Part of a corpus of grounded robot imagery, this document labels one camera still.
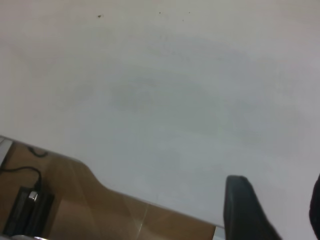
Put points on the silver metal frame bar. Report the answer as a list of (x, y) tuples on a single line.
[(219, 233)]

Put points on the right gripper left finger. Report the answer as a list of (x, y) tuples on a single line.
[(245, 215)]

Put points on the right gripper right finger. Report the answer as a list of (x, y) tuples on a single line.
[(316, 207)]

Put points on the black power adapter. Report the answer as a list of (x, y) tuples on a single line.
[(25, 215)]

